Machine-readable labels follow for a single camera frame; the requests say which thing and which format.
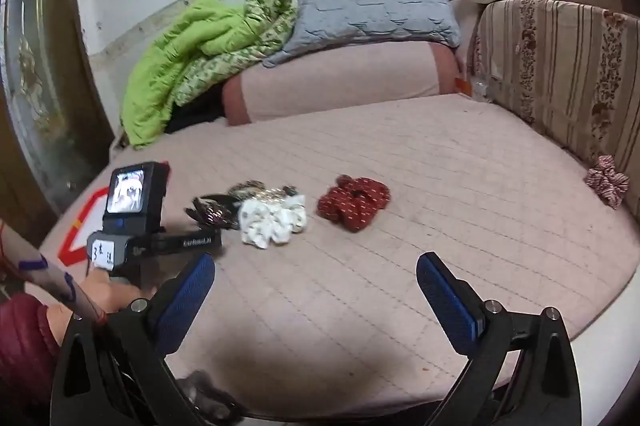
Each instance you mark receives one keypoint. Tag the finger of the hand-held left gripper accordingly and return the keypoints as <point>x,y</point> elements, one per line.
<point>190,242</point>

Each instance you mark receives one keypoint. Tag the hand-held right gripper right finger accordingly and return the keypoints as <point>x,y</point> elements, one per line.
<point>450,301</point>

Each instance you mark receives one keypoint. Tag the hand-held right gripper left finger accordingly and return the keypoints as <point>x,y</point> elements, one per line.
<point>185,301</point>

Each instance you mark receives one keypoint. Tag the black hair claw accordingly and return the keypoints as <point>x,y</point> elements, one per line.
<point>212,211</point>

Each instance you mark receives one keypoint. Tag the red cardboard box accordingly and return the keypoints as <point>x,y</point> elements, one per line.
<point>85,226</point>

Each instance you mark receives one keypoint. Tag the white dotted scrunchie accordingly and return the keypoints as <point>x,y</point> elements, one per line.
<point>270,221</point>

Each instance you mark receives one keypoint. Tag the red dotted scrunchie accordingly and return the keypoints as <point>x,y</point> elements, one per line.
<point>352,203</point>

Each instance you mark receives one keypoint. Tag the person's left hand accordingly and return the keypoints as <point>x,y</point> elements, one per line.
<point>110,293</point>

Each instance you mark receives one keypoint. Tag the dark cloth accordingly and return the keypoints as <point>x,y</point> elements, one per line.
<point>200,111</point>

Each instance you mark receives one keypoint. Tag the green quilt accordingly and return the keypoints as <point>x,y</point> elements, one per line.
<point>185,51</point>

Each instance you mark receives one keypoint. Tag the person's dark red garment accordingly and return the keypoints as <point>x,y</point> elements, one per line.
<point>20,346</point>

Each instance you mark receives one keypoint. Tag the pink floral scrunchie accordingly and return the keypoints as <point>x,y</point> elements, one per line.
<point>606,181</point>

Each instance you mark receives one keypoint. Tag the pink bolster cushion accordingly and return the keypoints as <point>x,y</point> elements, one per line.
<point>340,76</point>

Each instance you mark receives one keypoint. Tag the striped floral sofa cushion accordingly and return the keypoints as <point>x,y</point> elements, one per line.
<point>560,66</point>

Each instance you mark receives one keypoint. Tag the grey quilted blanket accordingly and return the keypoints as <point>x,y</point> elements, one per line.
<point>370,1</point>

